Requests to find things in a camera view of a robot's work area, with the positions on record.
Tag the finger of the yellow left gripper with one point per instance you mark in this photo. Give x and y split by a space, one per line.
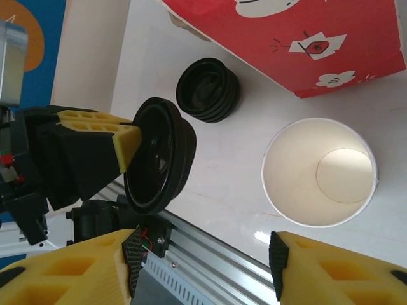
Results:
89 159
92 115

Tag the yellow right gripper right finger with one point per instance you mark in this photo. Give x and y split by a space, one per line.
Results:
334 273

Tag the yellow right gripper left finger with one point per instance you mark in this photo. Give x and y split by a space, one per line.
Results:
63 279

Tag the black plastic cup lid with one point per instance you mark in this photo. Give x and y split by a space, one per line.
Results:
178 143

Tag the red printed paper bag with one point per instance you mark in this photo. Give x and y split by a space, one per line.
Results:
286 25

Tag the stack of black cup lids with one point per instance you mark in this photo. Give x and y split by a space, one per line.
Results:
222 95

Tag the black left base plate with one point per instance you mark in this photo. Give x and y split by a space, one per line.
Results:
159 235

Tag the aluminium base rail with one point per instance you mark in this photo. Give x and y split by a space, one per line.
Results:
206 254

